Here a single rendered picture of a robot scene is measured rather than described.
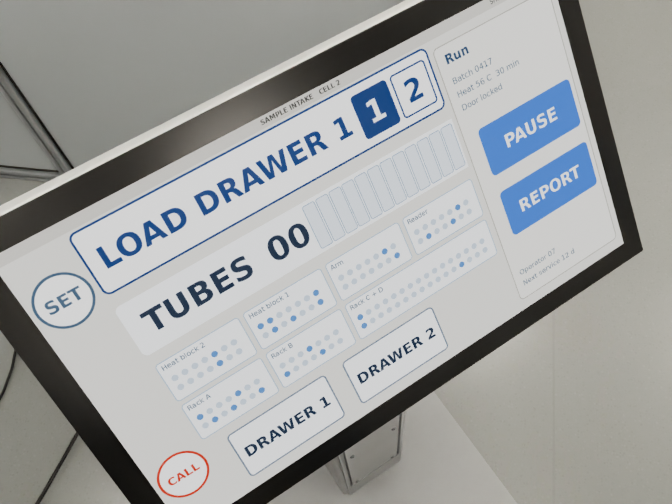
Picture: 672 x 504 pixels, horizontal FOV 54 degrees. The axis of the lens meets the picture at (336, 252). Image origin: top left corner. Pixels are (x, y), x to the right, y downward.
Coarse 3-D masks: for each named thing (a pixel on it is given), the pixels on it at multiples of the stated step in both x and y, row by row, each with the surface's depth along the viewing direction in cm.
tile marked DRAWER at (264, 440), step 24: (312, 384) 54; (288, 408) 54; (312, 408) 55; (336, 408) 55; (240, 432) 53; (264, 432) 53; (288, 432) 54; (312, 432) 55; (240, 456) 53; (264, 456) 54
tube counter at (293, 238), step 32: (448, 128) 53; (384, 160) 52; (416, 160) 53; (448, 160) 54; (320, 192) 50; (352, 192) 51; (384, 192) 52; (416, 192) 53; (288, 224) 50; (320, 224) 51; (352, 224) 52; (288, 256) 50
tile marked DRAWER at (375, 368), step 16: (416, 320) 56; (432, 320) 57; (384, 336) 55; (400, 336) 56; (416, 336) 57; (432, 336) 57; (368, 352) 55; (384, 352) 56; (400, 352) 56; (416, 352) 57; (432, 352) 58; (352, 368) 55; (368, 368) 56; (384, 368) 56; (400, 368) 57; (416, 368) 58; (352, 384) 55; (368, 384) 56; (384, 384) 57; (368, 400) 56
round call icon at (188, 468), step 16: (192, 448) 51; (160, 464) 51; (176, 464) 51; (192, 464) 52; (208, 464) 52; (160, 480) 51; (176, 480) 51; (192, 480) 52; (208, 480) 52; (176, 496) 52
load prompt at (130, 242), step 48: (336, 96) 49; (384, 96) 50; (432, 96) 52; (240, 144) 47; (288, 144) 48; (336, 144) 50; (192, 192) 47; (240, 192) 48; (288, 192) 49; (96, 240) 45; (144, 240) 46; (192, 240) 47
